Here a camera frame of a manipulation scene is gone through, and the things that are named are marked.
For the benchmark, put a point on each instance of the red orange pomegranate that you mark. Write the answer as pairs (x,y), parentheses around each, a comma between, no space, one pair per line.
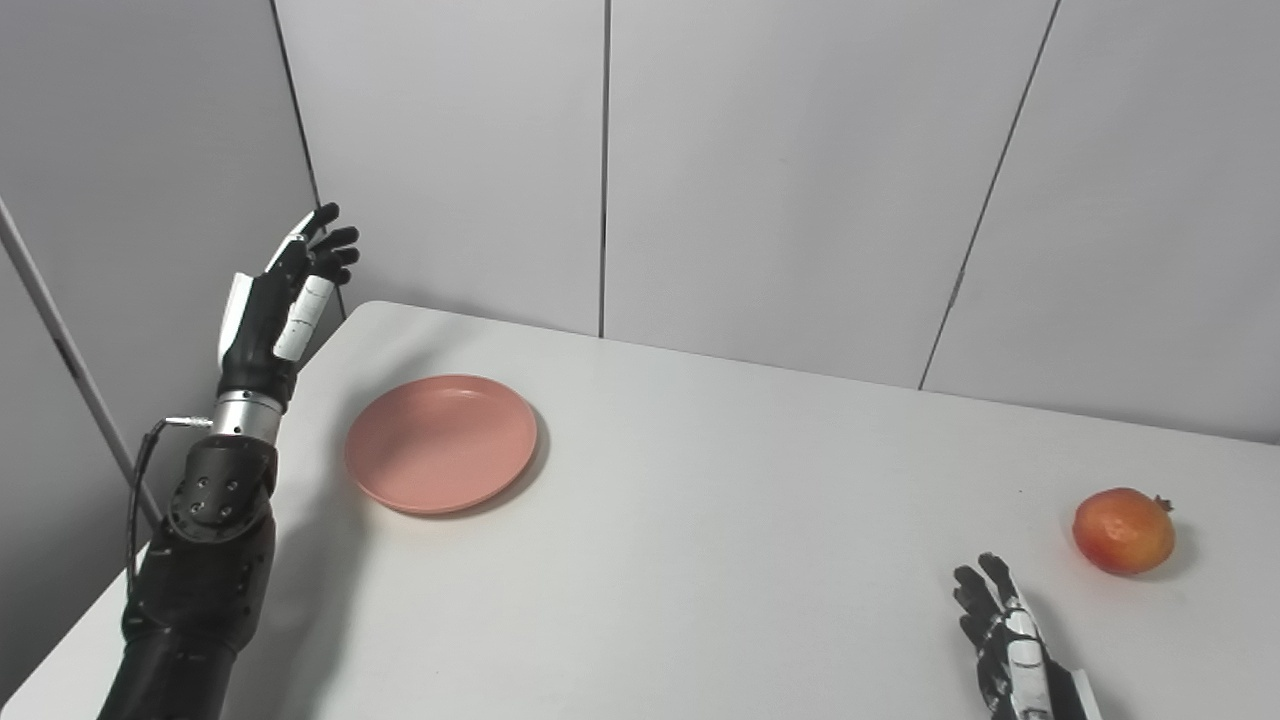
(1123,530)

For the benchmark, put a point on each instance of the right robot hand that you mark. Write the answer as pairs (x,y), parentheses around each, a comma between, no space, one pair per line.
(1020,660)

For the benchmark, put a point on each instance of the pink plate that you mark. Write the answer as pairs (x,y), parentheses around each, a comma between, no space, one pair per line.
(441,443)

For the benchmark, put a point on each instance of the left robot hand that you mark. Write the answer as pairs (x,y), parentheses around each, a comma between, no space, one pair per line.
(265,330)

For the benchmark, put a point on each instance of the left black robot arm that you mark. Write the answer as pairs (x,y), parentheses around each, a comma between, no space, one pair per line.
(200,570)

